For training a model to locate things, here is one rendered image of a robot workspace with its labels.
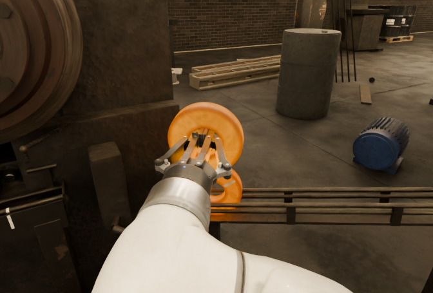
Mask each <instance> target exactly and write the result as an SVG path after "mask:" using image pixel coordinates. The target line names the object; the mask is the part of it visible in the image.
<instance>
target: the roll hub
mask: <svg viewBox="0 0 433 293"><path fill-rule="evenodd" d="M0 3H6V5H7V6H8V7H9V8H10V9H11V10H12V12H11V14H10V17H9V18H0V77H9V78H10V79H11V80H12V81H14V84H13V86H12V89H11V90H2V89H1V88H0V104H1V103H2V102H4V101H5V100H6V99H7V98H8V97H9V96H10V95H11V94H12V93H13V92H14V91H15V90H16V88H17V87H18V85H19V84H20V82H21V80H22V78H23V76H24V73H25V71H26V69H27V66H28V61H29V57H30V40H29V35H28V30H27V27H26V24H25V21H24V19H23V17H22V15H21V13H20V11H19V9H18V7H17V5H16V4H15V3H14V1H13V0H0Z"/></svg>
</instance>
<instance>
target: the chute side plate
mask: <svg viewBox="0 0 433 293"><path fill-rule="evenodd" d="M9 215H10V217H11V219H12V222H13V225H14V227H15V228H14V229H12V228H11V226H10V223H9V221H8V218H7V216H9ZM59 219H60V220H61V223H62V226H63V228H65V227H68V226H70V225H69V222H68V218H67V215H66V211H65V208H64V204H63V200H58V201H55V202H51V203H46V204H43V205H38V206H35V207H31V208H28V209H23V210H21V211H16V212H13V213H9V214H4V215H1V216H0V247H2V246H5V245H9V244H11V243H15V242H18V241H21V240H25V239H28V238H32V237H34V236H37V234H36V231H35V228H34V227H35V226H37V225H41V224H44V223H48V222H52V221H55V220H59Z"/></svg>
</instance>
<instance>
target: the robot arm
mask: <svg viewBox="0 0 433 293"><path fill-rule="evenodd" d="M214 137H215V132H214V131H212V130H210V129H206V128H200V129H197V130H196V131H194V132H192V137H191V138H188V137H187V136H184V137H182V138H181V139H180V140H179V141H178V142H177V143H176V144H175V145H174V146H173V147H172V148H171V149H170V150H169V151H168V152H167V153H166V154H165V155H163V156H162V157H160V158H158V159H156V160H155V170H156V174H157V175H161V174H162V173H163V174H164V176H163V178H162V180H161V181H159V182H158V183H157V184H155V185H154V186H153V187H152V189H151V191H150V192H149V195H148V197H147V198H146V201H145V202H144V204H143V206H142V207H141V208H140V210H139V212H138V214H137V217H136V219H135V220H134V221H133V222H132V223H131V224H130V225H128V226H127V227H126V228H125V230H124V231H123V232H122V234H121V235H120V237H119V238H118V240H117V241H116V243H115V245H114V246H113V248H112V250H111V251H110V253H109V254H108V257H107V258H106V261H105V262H104V265H103V266H102V269H101V271H100V272H99V275H98V277H97V279H96V282H95V285H94V287H93V290H92V292H91V293H352V292H351V291H350V290H349V289H347V288H345V287H344V286H342V285H341V284H339V283H337V282H335V281H333V280H331V279H329V278H326V277H324V276H321V275H319V274H317V273H314V272H311V271H310V270H306V269H303V268H301V267H298V266H296V265H292V264H290V263H286V262H284V261H280V260H276V259H272V258H268V257H266V256H257V255H253V254H248V253H245V252H241V251H239V250H236V249H233V248H231V247H229V246H227V245H225V244H223V243H222V242H220V241H218V240H217V239H215V238H214V237H212V236H211V235H210V234H209V233H208V231H209V222H210V215H211V199H210V194H211V189H212V186H213V185H214V184H215V183H216V182H217V178H221V177H224V178H225V179H226V180H228V179H230V178H231V164H230V163H229V162H228V161H227V160H226V156H225V153H224V148H223V145H222V141H221V138H215V139H214ZM198 145H199V147H201V148H202V149H201V152H200V153H199V154H198V157H197V158H195V156H196V154H197V151H198ZM212 148H213V149H215V154H216V160H217V164H218V165H217V167H216V170H215V169H214V168H213V167H212V166H211V165H210V164H209V163H208V161H209V157H210V154H211V152H212ZM181 157H182V158H181ZM180 158H181V159H180ZM179 159H180V160H179Z"/></svg>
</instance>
